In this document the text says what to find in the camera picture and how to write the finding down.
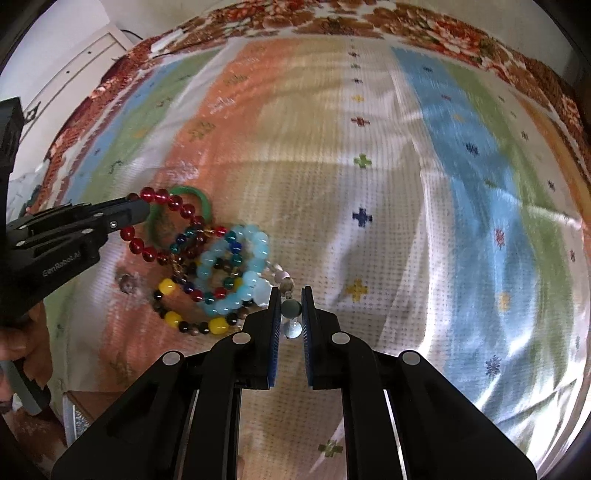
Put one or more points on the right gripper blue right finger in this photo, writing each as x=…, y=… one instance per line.
x=403, y=419

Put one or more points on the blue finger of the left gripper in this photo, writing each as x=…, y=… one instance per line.
x=111, y=215

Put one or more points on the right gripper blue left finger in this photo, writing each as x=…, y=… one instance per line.
x=180, y=418

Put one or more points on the green jade bangle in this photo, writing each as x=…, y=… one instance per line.
x=156, y=211

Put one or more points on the person's left hand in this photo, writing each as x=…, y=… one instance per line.
x=30, y=342

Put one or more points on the grey crumpled cloth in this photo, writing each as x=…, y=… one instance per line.
x=23, y=191

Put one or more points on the silver metal tin box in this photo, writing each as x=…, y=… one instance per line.
x=81, y=408

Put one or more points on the white headboard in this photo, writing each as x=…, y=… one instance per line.
x=49, y=104

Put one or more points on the striped colourful cloth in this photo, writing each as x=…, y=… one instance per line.
x=429, y=206

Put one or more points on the floral brown bedspread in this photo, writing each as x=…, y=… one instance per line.
x=386, y=20

